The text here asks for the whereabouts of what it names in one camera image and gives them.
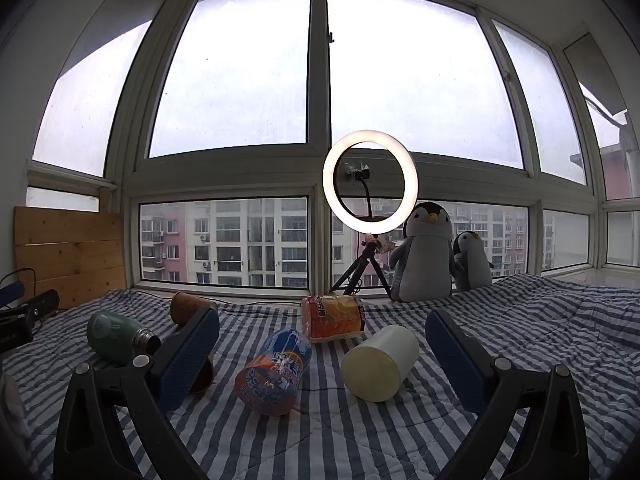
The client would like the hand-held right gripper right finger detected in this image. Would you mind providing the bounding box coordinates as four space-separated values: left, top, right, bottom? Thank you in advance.
425 309 591 480

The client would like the black tripod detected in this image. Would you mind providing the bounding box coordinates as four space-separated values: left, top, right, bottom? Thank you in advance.
329 233 394 302

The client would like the wooden board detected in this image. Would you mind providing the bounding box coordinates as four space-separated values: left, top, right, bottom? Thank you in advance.
13 205 127 312

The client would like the white framed window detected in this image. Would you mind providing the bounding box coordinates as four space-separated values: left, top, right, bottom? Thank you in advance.
25 0 640 292

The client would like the black cable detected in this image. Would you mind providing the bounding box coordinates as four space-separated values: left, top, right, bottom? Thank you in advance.
0 267 38 292

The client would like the cream white cup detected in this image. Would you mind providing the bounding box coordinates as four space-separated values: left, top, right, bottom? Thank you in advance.
341 324 420 403

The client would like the large penguin plush toy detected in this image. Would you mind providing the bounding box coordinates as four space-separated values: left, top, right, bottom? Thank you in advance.
389 201 457 304

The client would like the green thermos bottle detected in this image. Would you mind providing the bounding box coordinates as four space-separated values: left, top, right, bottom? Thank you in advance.
86 311 162 366

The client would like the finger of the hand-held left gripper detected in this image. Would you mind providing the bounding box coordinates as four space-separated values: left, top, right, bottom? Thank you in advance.
22 289 61 325
0 282 26 309

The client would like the phone holder on gooseneck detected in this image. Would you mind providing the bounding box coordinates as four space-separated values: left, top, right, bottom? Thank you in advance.
343 161 377 221

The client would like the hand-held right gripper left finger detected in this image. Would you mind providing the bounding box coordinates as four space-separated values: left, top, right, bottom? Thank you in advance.
52 305 221 480

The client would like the brown paper cup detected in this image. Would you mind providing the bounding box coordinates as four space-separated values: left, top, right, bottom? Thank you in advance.
189 352 216 394
169 291 220 326

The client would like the small penguin plush toy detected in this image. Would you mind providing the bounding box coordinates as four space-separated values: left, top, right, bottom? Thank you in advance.
452 230 495 292

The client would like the orange and blue printed cup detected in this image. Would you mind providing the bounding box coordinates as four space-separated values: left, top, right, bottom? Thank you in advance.
234 328 313 417

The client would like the blue striped blanket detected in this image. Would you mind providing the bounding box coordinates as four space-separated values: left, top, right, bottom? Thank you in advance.
0 272 640 480

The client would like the orange snack packet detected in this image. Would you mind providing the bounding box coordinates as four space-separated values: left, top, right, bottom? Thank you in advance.
300 294 366 344

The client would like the ring light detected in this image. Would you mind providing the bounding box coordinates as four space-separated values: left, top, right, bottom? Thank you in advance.
322 129 419 235

